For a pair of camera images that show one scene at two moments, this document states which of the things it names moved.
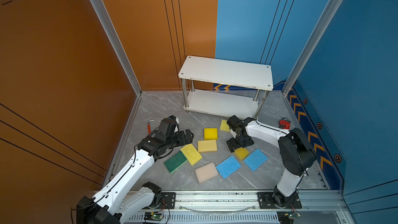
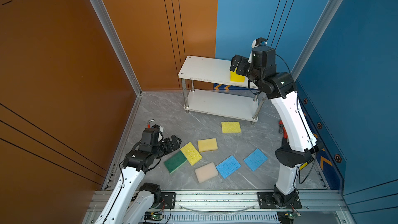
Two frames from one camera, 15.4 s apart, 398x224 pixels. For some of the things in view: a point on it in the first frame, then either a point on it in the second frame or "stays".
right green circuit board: (291, 215) stays
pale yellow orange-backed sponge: (207, 145) stays
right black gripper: (247, 142) → (244, 63)
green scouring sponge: (175, 161) stays
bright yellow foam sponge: (211, 133) → (235, 77)
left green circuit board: (152, 216) stays
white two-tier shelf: (257, 76) stays
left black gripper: (183, 140) → (169, 147)
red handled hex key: (149, 126) stays
